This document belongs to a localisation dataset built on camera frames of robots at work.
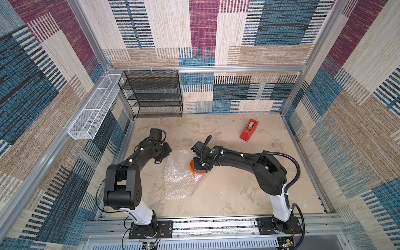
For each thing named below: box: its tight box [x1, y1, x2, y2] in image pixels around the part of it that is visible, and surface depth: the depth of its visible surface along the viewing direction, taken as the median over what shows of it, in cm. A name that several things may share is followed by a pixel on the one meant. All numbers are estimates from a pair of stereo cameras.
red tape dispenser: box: [239, 118, 259, 142], surface depth 107 cm
